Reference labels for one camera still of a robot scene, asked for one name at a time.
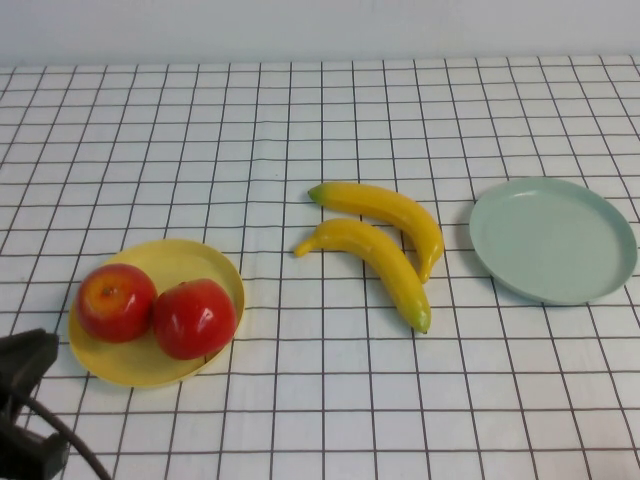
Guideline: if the yellow banana with green end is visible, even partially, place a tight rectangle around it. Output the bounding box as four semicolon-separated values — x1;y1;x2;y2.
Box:
307;181;445;285

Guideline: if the white grid-pattern tablecloth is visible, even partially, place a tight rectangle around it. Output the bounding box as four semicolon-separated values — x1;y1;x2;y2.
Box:
0;53;640;480

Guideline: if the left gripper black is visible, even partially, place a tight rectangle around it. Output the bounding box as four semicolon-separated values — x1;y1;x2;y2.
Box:
0;328;60;419

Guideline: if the long black camera cable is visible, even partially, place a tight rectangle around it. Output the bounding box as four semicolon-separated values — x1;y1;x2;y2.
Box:
9;387;112;480

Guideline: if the yellow banana with thin stem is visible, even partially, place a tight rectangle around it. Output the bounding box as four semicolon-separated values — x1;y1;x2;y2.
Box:
293;217;432;334

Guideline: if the pale green round plate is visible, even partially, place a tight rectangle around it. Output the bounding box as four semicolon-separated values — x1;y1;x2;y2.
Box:
468;176;639;306

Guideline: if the red apple with orange top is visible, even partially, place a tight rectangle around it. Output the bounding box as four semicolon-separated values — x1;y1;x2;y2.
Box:
75;263;159;344

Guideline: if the yellow round plastic plate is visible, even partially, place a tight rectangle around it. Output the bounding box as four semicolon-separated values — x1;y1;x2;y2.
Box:
67;238;247;391

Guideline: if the deep red apple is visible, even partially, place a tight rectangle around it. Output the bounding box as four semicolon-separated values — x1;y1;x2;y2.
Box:
152;278;238;361

